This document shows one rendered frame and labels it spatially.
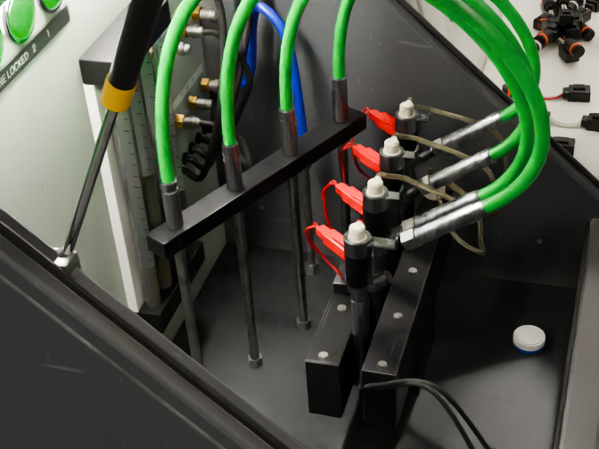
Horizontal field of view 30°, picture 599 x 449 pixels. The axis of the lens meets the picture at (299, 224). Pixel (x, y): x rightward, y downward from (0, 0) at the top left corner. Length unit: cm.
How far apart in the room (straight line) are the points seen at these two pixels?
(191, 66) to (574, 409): 61
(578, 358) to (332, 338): 27
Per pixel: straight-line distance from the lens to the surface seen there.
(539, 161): 103
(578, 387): 122
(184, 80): 139
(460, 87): 137
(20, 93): 104
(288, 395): 137
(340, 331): 122
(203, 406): 83
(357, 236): 112
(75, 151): 115
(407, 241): 110
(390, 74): 138
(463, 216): 108
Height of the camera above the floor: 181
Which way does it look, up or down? 37 degrees down
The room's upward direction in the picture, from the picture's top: 4 degrees counter-clockwise
